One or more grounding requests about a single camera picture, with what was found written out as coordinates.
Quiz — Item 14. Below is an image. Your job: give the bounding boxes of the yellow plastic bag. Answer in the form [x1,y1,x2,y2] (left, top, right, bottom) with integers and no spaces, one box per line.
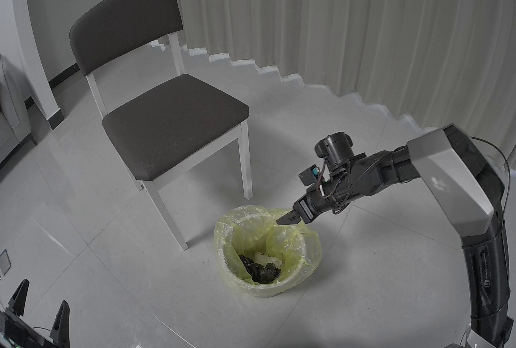
[214,205,323,299]

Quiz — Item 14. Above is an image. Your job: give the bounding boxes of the white trash bin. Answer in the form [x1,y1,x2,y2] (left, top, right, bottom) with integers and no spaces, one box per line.
[218,217,317,296]

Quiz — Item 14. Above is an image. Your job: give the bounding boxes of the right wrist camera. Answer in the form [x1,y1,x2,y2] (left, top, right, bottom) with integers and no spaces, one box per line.
[298,164,320,187]

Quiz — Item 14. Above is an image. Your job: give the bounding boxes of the grey chair with white legs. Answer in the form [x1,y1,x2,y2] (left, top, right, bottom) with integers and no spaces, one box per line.
[69,0,254,251]

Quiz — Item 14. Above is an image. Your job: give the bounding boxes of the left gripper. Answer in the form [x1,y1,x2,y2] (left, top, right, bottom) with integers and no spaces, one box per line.
[0,278,70,348]

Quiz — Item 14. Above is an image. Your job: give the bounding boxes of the white curtain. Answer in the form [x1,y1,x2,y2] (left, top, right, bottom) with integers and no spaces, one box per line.
[113,0,516,170]

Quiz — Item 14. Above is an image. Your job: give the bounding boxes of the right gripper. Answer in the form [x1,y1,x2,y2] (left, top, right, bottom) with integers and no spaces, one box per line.
[276,182,351,227]

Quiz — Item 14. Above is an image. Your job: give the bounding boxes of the black plastic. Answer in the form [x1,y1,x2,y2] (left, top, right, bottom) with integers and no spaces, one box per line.
[238,254,283,285]

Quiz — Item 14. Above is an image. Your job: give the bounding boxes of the pale grey sofa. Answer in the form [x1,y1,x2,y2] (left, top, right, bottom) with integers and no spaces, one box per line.
[0,54,38,166]

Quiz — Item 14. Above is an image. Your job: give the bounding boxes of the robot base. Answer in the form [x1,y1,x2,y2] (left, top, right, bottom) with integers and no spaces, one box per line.
[461,326,486,348]

